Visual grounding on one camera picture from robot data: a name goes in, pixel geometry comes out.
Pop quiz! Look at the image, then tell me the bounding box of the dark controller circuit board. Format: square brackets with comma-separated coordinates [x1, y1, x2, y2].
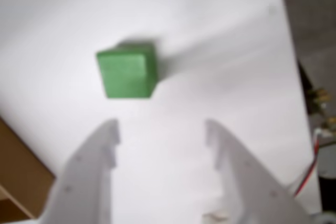
[298, 61, 336, 141]

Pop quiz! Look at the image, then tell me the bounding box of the black table clamp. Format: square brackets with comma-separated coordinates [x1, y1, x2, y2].
[318, 173, 336, 212]

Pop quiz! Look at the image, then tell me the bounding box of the red white black servo cable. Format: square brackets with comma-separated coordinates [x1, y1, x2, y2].
[293, 126, 329, 199]

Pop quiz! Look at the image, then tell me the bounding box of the green cube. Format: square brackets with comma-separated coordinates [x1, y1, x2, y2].
[96, 40, 160, 99]

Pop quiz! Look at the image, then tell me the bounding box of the brown cardboard box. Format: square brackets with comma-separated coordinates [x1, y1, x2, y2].
[0, 115, 56, 224]

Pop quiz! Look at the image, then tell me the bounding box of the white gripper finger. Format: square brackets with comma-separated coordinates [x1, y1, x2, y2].
[39, 119, 121, 224]
[204, 119, 314, 224]

